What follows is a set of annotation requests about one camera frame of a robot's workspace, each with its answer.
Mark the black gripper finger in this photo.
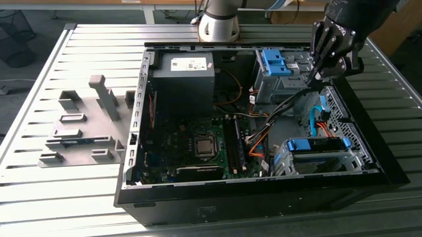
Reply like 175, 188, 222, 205
309, 21, 338, 86
321, 48, 366, 80

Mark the blue data wire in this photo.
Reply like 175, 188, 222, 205
309, 93, 330, 137

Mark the orange power wire black connector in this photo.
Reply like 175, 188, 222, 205
314, 108, 334, 139

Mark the hard disk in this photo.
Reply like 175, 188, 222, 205
273, 137, 352, 173

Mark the silver disk bay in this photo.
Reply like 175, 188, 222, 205
270, 135, 378, 177

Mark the brown wooden cabinet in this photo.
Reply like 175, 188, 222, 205
369, 0, 422, 59

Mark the blue drive latch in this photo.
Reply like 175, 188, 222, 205
261, 49, 294, 77

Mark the silver drive cage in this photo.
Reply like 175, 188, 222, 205
253, 48, 328, 106

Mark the black RAM slot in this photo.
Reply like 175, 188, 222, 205
230, 116, 245, 173
234, 116, 249, 172

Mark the grey power supply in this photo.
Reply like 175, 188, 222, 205
151, 51, 217, 119

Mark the silver CPU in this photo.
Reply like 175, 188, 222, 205
197, 139, 214, 154

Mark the black CPU socket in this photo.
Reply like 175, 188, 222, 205
194, 133, 218, 160

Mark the black case fan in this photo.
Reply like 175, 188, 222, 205
147, 82, 159, 130

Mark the green motherboard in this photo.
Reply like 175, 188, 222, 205
142, 116, 265, 183

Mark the black graphics card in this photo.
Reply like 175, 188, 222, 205
175, 164, 226, 182

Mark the black PC case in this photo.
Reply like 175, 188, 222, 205
114, 41, 412, 227

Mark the green RAM stick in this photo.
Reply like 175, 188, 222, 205
46, 137, 113, 148

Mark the grey parts rack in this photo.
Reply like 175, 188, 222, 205
38, 74, 138, 169

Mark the black mesh wastebasket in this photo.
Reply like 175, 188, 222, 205
0, 9, 38, 69

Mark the black sleeved wire bundle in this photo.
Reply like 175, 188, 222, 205
246, 85, 314, 146

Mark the yellow power wire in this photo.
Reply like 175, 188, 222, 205
213, 70, 245, 107

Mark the orange wires white connector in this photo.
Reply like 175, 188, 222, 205
247, 86, 269, 119

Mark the orange yellow wire bundle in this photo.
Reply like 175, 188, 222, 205
247, 138, 270, 158

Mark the white frame desk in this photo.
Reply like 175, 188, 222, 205
0, 0, 328, 25

